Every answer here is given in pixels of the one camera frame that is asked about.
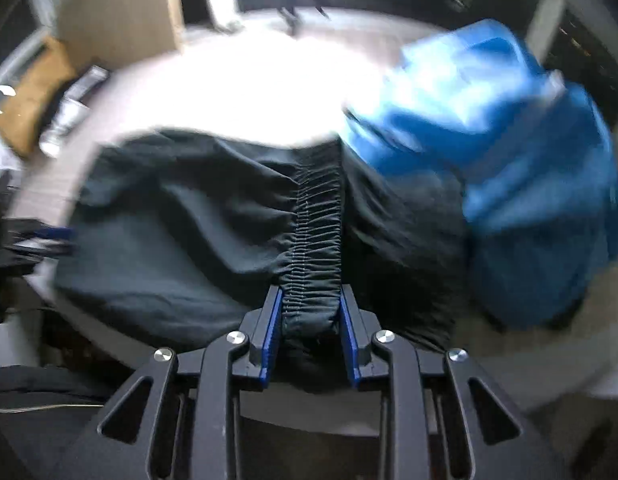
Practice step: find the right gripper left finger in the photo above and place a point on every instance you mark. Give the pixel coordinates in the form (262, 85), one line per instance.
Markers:
(253, 369)

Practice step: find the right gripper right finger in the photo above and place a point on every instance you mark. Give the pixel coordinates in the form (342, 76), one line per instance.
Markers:
(366, 370)

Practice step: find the black elastic-waist pants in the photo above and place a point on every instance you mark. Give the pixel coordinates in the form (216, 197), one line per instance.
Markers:
(177, 235)

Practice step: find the pine wood plank panel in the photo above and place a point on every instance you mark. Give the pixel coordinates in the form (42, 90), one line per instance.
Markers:
(22, 112)

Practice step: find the white folded garment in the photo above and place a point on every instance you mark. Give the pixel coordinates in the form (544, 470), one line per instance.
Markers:
(68, 108)

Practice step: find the blue zip jacket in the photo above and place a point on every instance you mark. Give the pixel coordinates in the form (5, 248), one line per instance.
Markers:
(531, 149)

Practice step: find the large wooden board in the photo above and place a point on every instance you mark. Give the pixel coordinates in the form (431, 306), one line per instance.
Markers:
(118, 33)

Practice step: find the pink plaid rug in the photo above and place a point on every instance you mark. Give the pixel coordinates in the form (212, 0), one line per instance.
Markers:
(260, 85)

